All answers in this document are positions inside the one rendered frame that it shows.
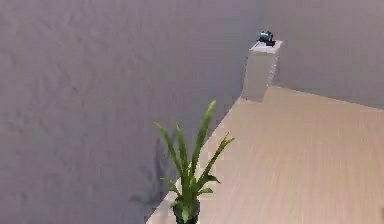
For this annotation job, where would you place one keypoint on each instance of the green house plant in pot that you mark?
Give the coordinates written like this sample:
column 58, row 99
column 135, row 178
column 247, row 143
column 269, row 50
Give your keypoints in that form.
column 189, row 186

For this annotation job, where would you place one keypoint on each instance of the small dark teal object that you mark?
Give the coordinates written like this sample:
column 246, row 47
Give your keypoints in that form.
column 266, row 37

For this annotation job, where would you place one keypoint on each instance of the white pedestal cabinet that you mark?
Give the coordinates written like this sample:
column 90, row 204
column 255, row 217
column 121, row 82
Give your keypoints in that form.
column 260, row 71

